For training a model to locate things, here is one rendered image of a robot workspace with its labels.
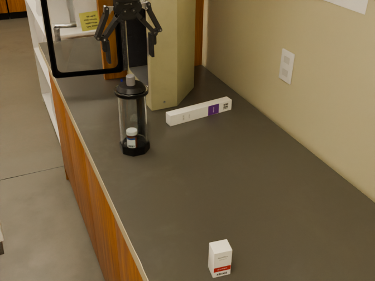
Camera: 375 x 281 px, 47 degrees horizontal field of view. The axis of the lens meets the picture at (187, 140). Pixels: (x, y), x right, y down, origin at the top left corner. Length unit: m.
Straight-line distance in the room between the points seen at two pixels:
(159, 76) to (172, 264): 0.83
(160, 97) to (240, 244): 0.78
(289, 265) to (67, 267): 1.52
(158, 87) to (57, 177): 1.52
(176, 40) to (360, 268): 1.00
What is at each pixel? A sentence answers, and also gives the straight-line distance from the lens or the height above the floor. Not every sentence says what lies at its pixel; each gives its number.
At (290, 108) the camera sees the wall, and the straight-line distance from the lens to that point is 1.65.
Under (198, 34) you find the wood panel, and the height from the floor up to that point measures 1.09.
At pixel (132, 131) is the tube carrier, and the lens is 1.41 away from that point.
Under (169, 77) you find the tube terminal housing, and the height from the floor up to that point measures 1.07.
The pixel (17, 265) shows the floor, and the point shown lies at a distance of 2.51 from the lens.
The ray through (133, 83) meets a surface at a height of 1.19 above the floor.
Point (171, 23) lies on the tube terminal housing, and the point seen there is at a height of 1.28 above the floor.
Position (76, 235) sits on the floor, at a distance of 2.59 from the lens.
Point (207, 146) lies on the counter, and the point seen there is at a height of 0.94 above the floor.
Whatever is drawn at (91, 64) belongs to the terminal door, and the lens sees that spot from 1.95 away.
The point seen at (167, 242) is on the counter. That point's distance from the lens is 1.14.
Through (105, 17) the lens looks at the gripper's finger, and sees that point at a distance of 1.28.
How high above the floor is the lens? 1.74
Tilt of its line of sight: 32 degrees down
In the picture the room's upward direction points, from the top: 1 degrees clockwise
